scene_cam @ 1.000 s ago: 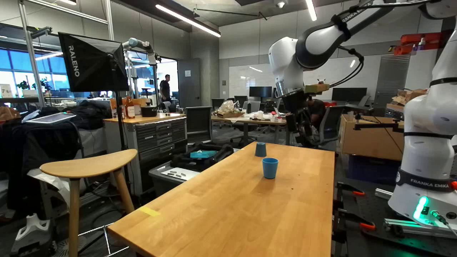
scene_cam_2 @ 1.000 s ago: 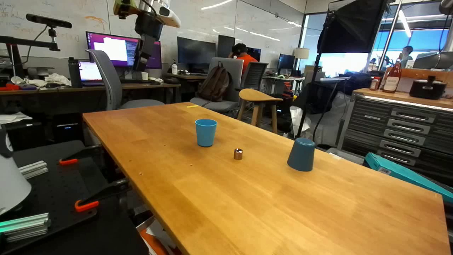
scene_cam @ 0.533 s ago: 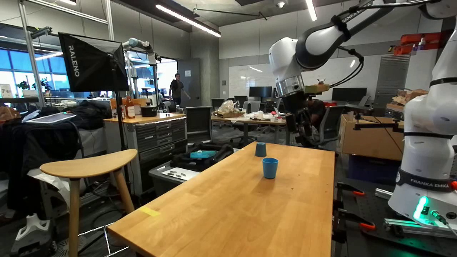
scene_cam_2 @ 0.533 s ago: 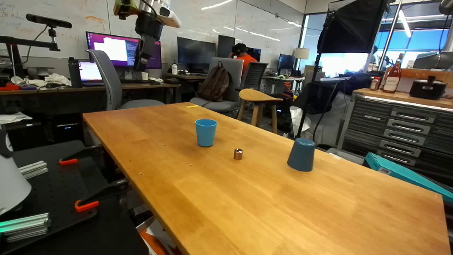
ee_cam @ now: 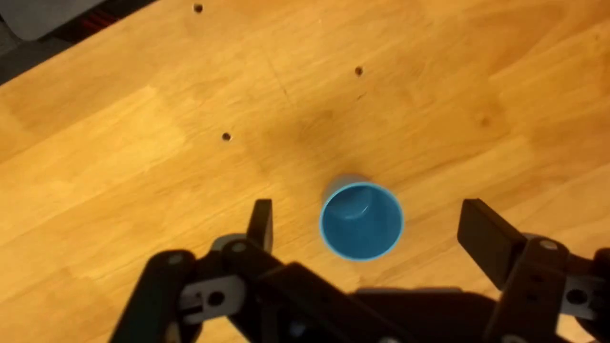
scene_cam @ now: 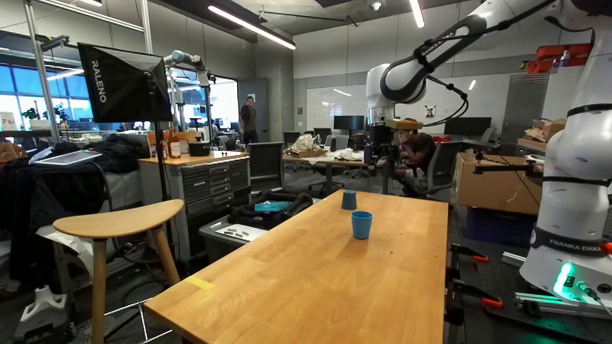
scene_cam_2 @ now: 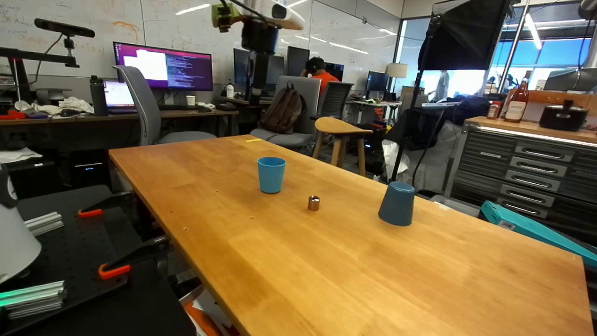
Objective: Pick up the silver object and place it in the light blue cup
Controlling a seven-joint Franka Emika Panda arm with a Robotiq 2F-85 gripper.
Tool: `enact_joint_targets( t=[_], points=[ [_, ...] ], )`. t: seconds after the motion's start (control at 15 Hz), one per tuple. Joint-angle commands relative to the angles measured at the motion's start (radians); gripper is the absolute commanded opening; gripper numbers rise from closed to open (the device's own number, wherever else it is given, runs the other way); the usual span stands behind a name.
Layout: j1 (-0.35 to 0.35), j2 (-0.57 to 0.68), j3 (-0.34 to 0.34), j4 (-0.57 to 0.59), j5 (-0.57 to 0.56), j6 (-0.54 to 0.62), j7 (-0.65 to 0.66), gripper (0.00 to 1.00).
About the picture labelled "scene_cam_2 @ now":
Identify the light blue cup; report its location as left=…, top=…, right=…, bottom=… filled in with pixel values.
left=257, top=156, right=287, bottom=195

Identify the dark blue cup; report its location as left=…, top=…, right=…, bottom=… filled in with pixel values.
left=378, top=181, right=416, bottom=227

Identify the row of monitors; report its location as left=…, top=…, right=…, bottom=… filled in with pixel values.
left=233, top=45, right=311, bottom=87

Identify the grey office chair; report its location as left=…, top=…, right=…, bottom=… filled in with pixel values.
left=249, top=76, right=322, bottom=151
left=113, top=65, right=218, bottom=146

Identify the person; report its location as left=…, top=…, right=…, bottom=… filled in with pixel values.
left=300, top=56, right=340, bottom=97

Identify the brown backpack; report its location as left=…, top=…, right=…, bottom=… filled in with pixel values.
left=259, top=81, right=304, bottom=135

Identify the wide monitor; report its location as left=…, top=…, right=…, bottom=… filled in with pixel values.
left=112, top=41, right=214, bottom=92

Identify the black mesh office chair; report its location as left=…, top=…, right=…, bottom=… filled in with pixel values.
left=317, top=82, right=355, bottom=120

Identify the black keyboard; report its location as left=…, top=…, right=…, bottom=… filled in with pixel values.
left=158, top=104, right=213, bottom=113

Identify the wooden stool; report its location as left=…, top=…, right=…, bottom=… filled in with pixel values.
left=311, top=116, right=374, bottom=177

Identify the white shade lamp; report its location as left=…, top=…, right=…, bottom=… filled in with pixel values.
left=386, top=63, right=409, bottom=91

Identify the laptop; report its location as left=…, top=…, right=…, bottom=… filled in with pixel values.
left=103, top=80, right=139, bottom=114

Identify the black bottle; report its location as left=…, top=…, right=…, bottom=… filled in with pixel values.
left=90, top=75, right=109, bottom=117

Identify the white cloth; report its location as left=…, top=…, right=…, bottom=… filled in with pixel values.
left=27, top=96, right=95, bottom=115

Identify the softbox light on stand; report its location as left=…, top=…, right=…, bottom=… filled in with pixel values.
left=389, top=0, right=521, bottom=183

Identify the black computer tower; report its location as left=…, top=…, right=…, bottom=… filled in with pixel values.
left=69, top=149, right=111, bottom=188

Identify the black orange clamp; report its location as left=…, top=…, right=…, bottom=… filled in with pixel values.
left=97, top=235, right=171, bottom=281
left=77, top=190, right=137, bottom=219

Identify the amber glass bottle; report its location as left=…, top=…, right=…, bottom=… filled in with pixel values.
left=503, top=70, right=530, bottom=124

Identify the heap of papers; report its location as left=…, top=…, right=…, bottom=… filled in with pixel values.
left=179, top=285, right=239, bottom=336

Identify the stack of aluminium bars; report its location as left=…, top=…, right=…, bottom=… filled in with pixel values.
left=25, top=211, right=65, bottom=237
left=0, top=280, right=67, bottom=321

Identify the grey drawer cabinet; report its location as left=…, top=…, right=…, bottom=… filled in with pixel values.
left=444, top=116, right=597, bottom=236

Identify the black pot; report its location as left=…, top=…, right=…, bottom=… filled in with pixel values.
left=539, top=99, right=590, bottom=133

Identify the teal box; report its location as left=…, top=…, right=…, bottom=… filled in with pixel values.
left=479, top=200, right=597, bottom=269

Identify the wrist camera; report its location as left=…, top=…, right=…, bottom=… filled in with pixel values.
left=211, top=3, right=241, bottom=33

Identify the camera on mount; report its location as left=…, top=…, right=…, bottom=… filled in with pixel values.
left=0, top=18, right=97, bottom=109

